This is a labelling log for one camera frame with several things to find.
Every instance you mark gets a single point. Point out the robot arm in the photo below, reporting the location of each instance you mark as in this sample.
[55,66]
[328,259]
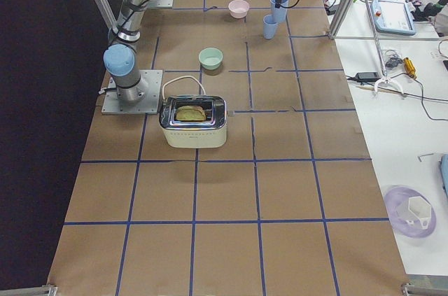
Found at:
[120,58]

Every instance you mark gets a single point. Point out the mint green bowl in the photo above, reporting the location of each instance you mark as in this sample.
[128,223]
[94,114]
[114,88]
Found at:
[210,58]

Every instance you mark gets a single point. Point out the white hexagonal cup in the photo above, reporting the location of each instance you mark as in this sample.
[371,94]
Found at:
[415,212]

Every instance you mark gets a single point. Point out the black power adapter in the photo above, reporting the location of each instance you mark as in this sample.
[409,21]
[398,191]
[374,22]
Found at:
[367,77]

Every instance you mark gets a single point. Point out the pink bowl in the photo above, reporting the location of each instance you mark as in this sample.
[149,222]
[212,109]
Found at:
[238,8]

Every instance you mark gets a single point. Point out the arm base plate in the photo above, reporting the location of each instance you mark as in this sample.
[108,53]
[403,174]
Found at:
[144,97]

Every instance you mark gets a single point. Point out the blue cup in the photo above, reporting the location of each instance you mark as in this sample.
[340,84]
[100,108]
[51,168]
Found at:
[270,26]
[279,14]

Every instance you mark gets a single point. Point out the bread slice in toaster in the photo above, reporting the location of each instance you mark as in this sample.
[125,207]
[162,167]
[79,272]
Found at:
[190,113]

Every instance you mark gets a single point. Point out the blue teach pendant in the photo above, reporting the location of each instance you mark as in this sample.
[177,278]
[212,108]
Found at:
[392,17]

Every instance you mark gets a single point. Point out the white claw grabber tool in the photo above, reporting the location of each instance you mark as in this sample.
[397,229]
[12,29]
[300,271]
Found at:
[384,80]

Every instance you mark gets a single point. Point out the cream toaster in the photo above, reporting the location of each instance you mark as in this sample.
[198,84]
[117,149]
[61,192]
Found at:
[211,133]

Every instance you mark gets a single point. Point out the yellow screwdriver tool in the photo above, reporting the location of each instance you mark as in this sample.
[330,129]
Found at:
[409,68]

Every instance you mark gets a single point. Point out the purple round plate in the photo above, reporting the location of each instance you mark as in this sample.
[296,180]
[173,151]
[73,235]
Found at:
[393,198]

